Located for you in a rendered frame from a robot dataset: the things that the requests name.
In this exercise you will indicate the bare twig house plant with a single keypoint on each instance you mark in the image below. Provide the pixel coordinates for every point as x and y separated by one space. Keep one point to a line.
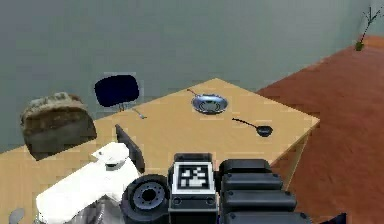
366 30

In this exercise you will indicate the dark blue chair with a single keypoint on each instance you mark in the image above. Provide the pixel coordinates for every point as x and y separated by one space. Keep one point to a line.
116 90

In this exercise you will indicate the silver fork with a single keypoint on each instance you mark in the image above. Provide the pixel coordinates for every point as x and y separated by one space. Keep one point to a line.
140 114

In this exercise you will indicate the brown bread loaf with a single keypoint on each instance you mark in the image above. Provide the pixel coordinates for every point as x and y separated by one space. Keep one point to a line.
55 123

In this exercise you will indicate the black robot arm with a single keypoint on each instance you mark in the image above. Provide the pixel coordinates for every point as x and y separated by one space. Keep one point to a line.
253 191

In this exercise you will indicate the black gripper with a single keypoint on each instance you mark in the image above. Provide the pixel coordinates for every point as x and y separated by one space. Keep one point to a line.
146 196

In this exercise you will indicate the light wooden table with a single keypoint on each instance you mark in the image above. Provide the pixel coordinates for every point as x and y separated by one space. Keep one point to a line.
186 133

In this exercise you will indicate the black ladle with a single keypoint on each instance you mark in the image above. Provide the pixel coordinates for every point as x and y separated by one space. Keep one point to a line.
261 129

